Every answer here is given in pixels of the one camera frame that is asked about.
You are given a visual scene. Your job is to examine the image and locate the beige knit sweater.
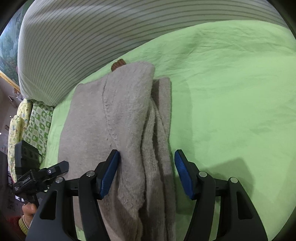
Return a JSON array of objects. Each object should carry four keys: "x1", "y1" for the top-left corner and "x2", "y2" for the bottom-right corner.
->
[{"x1": 58, "y1": 62, "x2": 176, "y2": 240}]

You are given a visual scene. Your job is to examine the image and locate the person's left hand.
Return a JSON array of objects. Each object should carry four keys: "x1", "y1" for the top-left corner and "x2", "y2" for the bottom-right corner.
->
[{"x1": 22, "y1": 203, "x2": 37, "y2": 228}]

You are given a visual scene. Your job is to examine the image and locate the green white patterned pillow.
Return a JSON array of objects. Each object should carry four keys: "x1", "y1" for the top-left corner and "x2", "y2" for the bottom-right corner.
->
[{"x1": 23, "y1": 101, "x2": 54, "y2": 159}]

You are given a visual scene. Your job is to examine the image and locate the yellow patterned blanket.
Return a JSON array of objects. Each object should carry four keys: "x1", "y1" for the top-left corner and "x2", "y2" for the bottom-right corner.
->
[{"x1": 8, "y1": 99, "x2": 32, "y2": 183}]

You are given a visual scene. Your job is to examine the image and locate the striped white bolster pillow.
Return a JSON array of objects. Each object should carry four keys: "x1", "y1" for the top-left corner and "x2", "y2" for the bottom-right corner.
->
[{"x1": 17, "y1": 1, "x2": 286, "y2": 106}]

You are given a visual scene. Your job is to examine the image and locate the gold framed landscape painting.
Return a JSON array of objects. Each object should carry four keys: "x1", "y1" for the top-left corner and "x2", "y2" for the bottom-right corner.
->
[{"x1": 1, "y1": 6, "x2": 25, "y2": 85}]

